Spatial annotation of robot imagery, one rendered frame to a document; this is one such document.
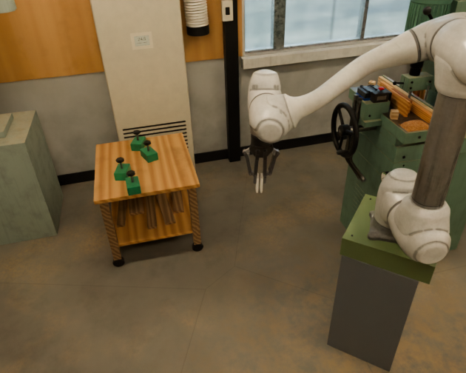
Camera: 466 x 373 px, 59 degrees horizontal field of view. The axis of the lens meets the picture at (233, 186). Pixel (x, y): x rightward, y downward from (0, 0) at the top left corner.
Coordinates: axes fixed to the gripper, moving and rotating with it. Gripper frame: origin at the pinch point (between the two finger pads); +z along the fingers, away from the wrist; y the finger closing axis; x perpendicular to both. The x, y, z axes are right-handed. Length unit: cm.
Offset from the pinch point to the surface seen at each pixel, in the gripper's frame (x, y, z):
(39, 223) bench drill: -86, 134, 88
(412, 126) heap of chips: -49, -75, 1
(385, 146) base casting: -60, -69, 17
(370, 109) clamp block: -67, -60, 0
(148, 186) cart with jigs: -65, 55, 44
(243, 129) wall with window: -186, -2, 69
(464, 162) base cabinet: -59, -112, 26
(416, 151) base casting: -53, -83, 16
